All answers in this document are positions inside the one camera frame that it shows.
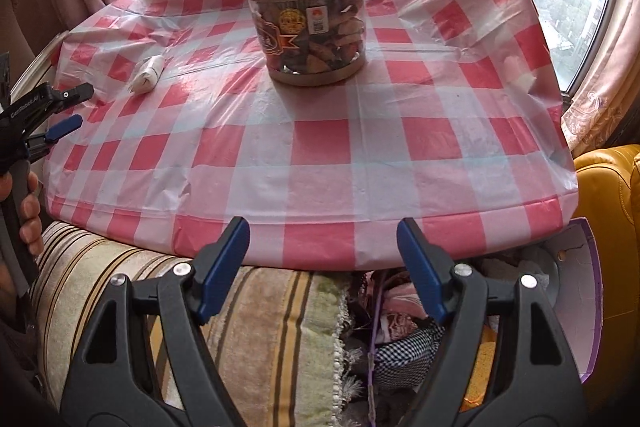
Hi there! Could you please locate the small white packet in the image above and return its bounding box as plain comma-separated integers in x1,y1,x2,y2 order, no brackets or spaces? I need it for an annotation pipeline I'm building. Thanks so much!
129,54,166,96

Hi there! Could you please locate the pink patterned curtain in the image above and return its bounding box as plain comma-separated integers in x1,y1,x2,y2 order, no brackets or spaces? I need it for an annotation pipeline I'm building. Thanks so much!
560,0,640,158

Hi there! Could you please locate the pink white checked tablecloth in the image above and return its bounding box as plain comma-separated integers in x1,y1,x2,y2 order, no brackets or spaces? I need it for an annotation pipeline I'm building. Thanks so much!
42,0,581,270

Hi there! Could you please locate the light pink cloth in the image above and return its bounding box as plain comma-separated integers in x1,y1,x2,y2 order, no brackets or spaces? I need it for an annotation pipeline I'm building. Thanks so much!
380,282,426,318

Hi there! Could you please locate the black white checked cloth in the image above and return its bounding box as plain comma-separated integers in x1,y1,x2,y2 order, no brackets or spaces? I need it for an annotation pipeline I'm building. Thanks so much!
372,322,446,368

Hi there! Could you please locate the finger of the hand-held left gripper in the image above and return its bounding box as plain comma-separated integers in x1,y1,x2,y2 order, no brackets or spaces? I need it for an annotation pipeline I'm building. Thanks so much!
42,82,96,115
25,114,84,158

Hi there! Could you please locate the yellow leather sofa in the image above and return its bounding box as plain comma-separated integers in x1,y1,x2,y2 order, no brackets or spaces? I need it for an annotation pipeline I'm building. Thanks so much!
572,144,640,408

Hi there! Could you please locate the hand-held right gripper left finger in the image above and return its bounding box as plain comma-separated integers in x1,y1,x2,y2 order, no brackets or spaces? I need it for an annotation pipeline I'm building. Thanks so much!
60,216,251,427

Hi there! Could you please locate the purple storage box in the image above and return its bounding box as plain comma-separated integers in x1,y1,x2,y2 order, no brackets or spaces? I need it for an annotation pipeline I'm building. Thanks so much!
350,217,604,427

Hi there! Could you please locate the orange mesh bag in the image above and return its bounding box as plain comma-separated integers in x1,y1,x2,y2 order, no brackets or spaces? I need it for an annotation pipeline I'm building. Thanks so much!
460,337,501,413

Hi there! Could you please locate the clear jar with gold lid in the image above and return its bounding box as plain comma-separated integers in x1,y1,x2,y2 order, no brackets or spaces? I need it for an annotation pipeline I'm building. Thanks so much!
244,0,368,88

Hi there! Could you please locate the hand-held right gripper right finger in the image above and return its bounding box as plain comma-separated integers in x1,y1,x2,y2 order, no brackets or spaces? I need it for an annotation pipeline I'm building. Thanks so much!
396,216,587,427

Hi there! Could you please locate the striped plush cushion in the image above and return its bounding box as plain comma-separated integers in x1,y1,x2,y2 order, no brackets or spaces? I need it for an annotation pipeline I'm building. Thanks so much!
30,222,371,427

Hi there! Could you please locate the person's left hand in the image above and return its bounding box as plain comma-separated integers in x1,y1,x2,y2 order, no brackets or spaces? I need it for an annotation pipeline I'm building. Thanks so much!
19,171,46,259

